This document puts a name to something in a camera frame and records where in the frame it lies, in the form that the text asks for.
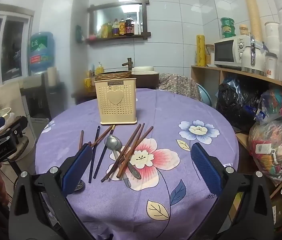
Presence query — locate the light blue basin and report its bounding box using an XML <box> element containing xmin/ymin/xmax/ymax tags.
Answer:
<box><xmin>197</xmin><ymin>83</ymin><xmax>213</xmax><ymax>107</ymax></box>

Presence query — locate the beige and brown cooker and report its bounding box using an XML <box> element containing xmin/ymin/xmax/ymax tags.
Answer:
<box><xmin>131</xmin><ymin>66</ymin><xmax>160</xmax><ymax>89</ymax></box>

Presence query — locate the white lidded container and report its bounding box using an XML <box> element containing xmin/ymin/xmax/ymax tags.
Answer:
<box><xmin>264</xmin><ymin>22</ymin><xmax>280</xmax><ymax>55</ymax></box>

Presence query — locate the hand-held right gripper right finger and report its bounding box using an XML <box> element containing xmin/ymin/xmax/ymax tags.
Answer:
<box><xmin>190</xmin><ymin>142</ymin><xmax>281</xmax><ymax>240</ymax></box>

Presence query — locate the black plastic bag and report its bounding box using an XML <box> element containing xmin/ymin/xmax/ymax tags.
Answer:
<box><xmin>215</xmin><ymin>82</ymin><xmax>260</xmax><ymax>132</ymax></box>

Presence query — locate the metal spoon with ornate handle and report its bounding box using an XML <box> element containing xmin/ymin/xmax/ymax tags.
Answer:
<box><xmin>127</xmin><ymin>161</ymin><xmax>142</xmax><ymax>180</ymax></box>

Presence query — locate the large metal spoon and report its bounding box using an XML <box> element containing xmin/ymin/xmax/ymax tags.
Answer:
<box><xmin>104</xmin><ymin>135</ymin><xmax>131</xmax><ymax>188</ymax></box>

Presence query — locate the green hanging pouch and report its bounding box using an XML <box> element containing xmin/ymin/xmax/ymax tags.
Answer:
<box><xmin>75</xmin><ymin>25</ymin><xmax>83</xmax><ymax>43</ymax></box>

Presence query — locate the woven wash basin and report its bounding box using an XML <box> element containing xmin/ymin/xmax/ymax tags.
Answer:
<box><xmin>94</xmin><ymin>70</ymin><xmax>133</xmax><ymax>82</ymax></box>

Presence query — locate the bronze faucet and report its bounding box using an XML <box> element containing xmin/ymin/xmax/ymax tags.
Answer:
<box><xmin>121</xmin><ymin>57</ymin><xmax>134</xmax><ymax>71</ymax></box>

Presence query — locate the window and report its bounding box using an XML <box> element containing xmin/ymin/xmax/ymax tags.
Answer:
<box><xmin>0</xmin><ymin>3</ymin><xmax>35</xmax><ymax>91</ymax></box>

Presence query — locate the dark sauce bottle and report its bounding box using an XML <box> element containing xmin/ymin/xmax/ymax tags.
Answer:
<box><xmin>125</xmin><ymin>15</ymin><xmax>134</xmax><ymax>35</ymax></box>

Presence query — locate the wooden stool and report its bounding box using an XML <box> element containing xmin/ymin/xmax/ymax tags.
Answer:
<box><xmin>2</xmin><ymin>135</ymin><xmax>30</xmax><ymax>166</ymax></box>

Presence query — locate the wooden shelf unit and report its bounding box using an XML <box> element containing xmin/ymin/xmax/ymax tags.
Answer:
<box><xmin>190</xmin><ymin>65</ymin><xmax>282</xmax><ymax>205</ymax></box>

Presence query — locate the stack of green bowls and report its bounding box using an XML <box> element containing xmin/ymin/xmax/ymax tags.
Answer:
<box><xmin>220</xmin><ymin>17</ymin><xmax>236</xmax><ymax>39</ymax></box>

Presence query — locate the purple label bottle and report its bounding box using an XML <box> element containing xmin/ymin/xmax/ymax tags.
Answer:
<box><xmin>112</xmin><ymin>18</ymin><xmax>120</xmax><ymax>36</ymax></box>

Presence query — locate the purple floral tablecloth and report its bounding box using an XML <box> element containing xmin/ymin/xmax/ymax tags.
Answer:
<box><xmin>34</xmin><ymin>89</ymin><xmax>239</xmax><ymax>240</ymax></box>

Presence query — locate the white microwave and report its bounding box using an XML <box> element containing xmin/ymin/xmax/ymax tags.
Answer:
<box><xmin>214</xmin><ymin>35</ymin><xmax>253</xmax><ymax>71</ymax></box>

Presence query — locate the wooden framed mirror shelf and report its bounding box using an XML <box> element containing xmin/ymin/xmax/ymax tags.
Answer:
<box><xmin>86</xmin><ymin>0</ymin><xmax>151</xmax><ymax>44</ymax></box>

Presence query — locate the tall stack of paper cups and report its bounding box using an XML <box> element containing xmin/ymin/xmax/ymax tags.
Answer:
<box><xmin>242</xmin><ymin>0</ymin><xmax>263</xmax><ymax>43</ymax></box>

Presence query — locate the yellow mug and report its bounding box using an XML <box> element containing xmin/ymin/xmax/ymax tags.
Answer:
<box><xmin>84</xmin><ymin>77</ymin><xmax>96</xmax><ymax>93</ymax></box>

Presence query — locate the small lidded jar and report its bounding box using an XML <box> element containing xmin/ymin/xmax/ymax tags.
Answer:
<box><xmin>239</xmin><ymin>24</ymin><xmax>251</xmax><ymax>37</ymax></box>

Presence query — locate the yellow roll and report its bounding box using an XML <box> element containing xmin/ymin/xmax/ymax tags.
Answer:
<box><xmin>196</xmin><ymin>35</ymin><xmax>206</xmax><ymax>67</ymax></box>

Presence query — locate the white electric kettle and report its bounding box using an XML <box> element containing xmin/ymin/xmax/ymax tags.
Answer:
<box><xmin>241</xmin><ymin>36</ymin><xmax>267</xmax><ymax>76</ymax></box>

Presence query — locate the dark wooden counter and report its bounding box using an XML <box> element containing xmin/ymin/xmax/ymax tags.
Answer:
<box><xmin>71</xmin><ymin>90</ymin><xmax>98</xmax><ymax>105</ymax></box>

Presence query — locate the colourful filled plastic bag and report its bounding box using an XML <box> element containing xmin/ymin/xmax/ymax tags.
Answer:
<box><xmin>248</xmin><ymin>87</ymin><xmax>282</xmax><ymax>182</ymax></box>

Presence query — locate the white cup with lid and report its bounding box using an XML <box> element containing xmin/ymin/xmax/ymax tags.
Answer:
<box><xmin>264</xmin><ymin>52</ymin><xmax>278</xmax><ymax>77</ymax></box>

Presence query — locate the beige perforated cutlery holder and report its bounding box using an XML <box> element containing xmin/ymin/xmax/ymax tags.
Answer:
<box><xmin>94</xmin><ymin>78</ymin><xmax>138</xmax><ymax>126</ymax></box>

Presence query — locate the blue water jug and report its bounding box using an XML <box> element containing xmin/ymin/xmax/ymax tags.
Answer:
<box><xmin>28</xmin><ymin>32</ymin><xmax>56</xmax><ymax>74</ymax></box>

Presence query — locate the white water dispenser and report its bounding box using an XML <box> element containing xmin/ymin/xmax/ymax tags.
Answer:
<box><xmin>20</xmin><ymin>74</ymin><xmax>65</xmax><ymax>121</ymax></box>

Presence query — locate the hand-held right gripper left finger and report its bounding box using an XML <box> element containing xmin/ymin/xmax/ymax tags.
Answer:
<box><xmin>8</xmin><ymin>144</ymin><xmax>94</xmax><ymax>240</ymax></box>

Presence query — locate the floral cloth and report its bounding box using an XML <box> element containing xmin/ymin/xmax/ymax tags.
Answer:
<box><xmin>157</xmin><ymin>73</ymin><xmax>202</xmax><ymax>101</ymax></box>

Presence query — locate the dark blue chopstick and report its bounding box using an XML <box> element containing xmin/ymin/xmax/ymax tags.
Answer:
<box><xmin>93</xmin><ymin>126</ymin><xmax>116</xmax><ymax>180</ymax></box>
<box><xmin>88</xmin><ymin>126</ymin><xmax>100</xmax><ymax>183</ymax></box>

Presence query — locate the beige paper roll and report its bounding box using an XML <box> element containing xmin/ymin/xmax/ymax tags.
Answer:
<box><xmin>47</xmin><ymin>67</ymin><xmax>57</xmax><ymax>86</ymax></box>

